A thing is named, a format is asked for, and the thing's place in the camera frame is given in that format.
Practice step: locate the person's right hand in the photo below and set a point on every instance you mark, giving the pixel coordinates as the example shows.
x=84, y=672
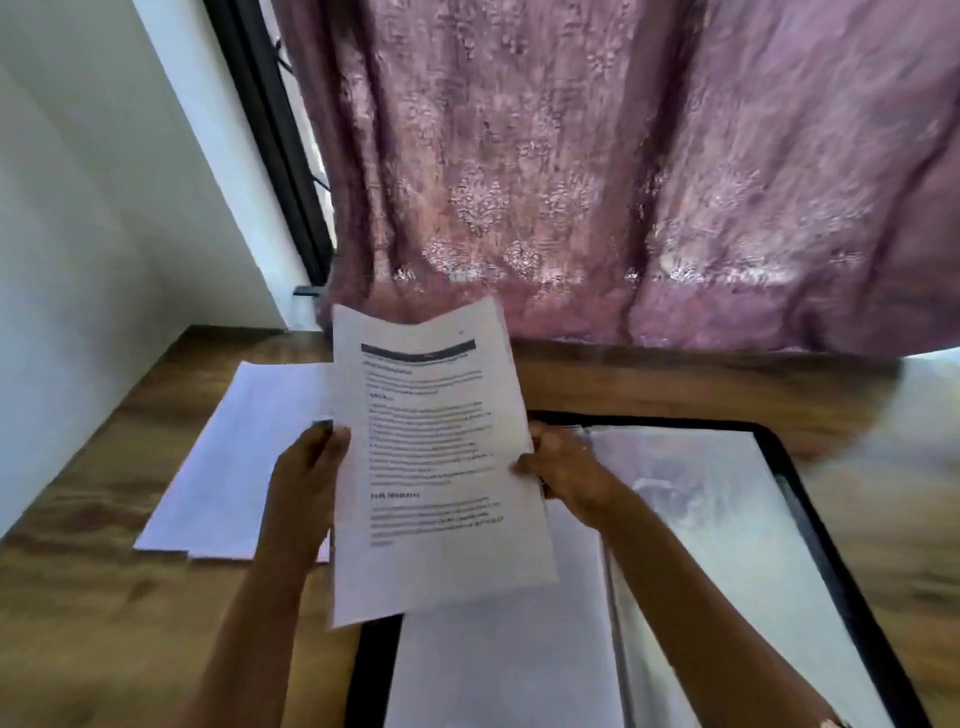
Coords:
x=570, y=473

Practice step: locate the person's left hand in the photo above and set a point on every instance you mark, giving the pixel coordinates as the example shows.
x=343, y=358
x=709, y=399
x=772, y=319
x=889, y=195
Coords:
x=305, y=495

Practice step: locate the body figure paper stack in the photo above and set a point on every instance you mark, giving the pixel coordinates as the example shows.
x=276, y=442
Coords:
x=233, y=465

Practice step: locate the stack with dark header bar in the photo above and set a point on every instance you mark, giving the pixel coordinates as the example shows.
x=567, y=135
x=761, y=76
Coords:
x=435, y=480

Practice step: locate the stack of printed papers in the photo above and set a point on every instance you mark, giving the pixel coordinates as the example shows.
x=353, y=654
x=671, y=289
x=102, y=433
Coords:
x=510, y=660

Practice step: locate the black folder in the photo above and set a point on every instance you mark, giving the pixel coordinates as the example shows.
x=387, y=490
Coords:
x=840, y=570

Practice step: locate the person's left forearm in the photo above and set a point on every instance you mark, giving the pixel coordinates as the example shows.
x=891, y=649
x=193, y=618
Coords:
x=248, y=645

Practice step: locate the person's right forearm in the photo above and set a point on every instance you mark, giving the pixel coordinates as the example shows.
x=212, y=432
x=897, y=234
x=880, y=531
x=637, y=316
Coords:
x=720, y=630

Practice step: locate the pink patterned curtain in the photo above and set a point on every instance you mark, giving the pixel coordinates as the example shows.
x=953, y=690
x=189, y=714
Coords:
x=645, y=150

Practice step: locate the dark window frame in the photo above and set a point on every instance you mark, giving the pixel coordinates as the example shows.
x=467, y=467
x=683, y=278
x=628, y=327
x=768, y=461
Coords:
x=278, y=135

